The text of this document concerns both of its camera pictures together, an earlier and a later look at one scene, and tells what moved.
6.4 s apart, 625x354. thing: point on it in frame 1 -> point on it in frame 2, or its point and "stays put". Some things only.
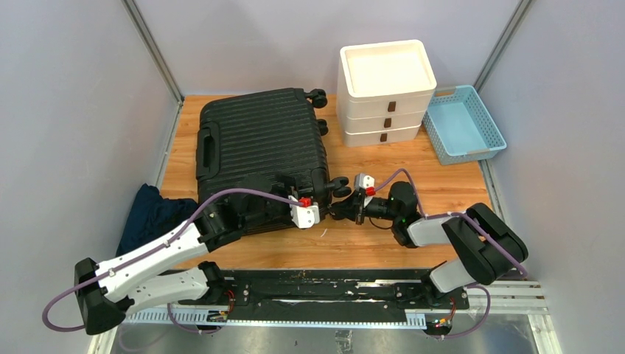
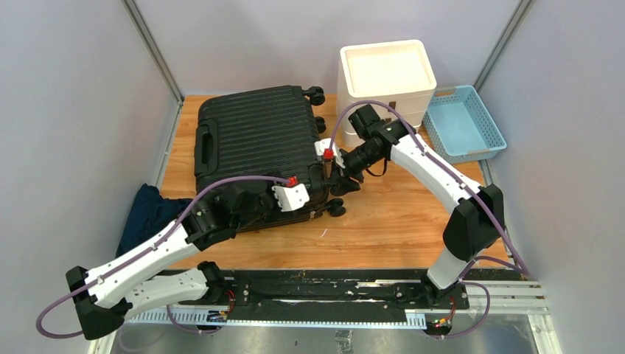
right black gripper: [362, 213] -> [343, 184]
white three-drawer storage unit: [383, 91] stays put
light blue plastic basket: [461, 127] stays put
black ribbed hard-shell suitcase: [272, 134] stays put
